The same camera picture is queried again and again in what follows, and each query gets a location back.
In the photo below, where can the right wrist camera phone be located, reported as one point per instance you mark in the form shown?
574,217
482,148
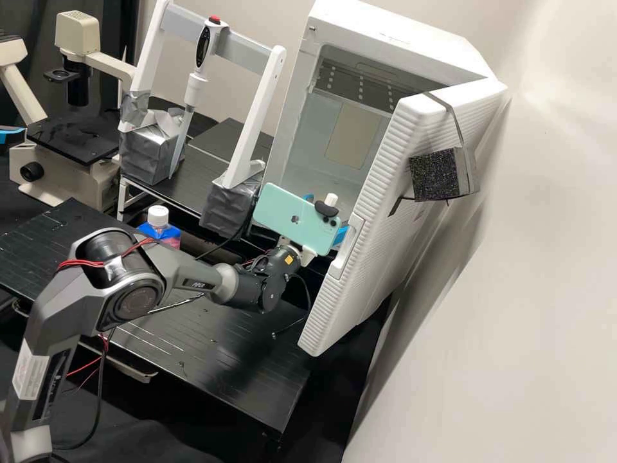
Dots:
284,212

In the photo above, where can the white pipette stand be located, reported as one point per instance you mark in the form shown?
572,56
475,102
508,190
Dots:
262,111

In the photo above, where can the pipette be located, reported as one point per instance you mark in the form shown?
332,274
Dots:
208,43

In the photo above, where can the white incubator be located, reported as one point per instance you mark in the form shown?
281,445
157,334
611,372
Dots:
385,29

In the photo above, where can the cream microscope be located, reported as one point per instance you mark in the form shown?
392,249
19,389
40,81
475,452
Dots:
62,178

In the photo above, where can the incubator door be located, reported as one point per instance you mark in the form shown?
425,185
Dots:
385,217

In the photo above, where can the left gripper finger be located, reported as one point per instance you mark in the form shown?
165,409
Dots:
10,131

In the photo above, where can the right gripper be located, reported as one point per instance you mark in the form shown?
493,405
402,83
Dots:
311,254

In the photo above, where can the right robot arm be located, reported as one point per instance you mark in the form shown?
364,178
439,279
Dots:
120,270

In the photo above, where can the white-capped bottle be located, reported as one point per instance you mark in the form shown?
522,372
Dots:
158,217

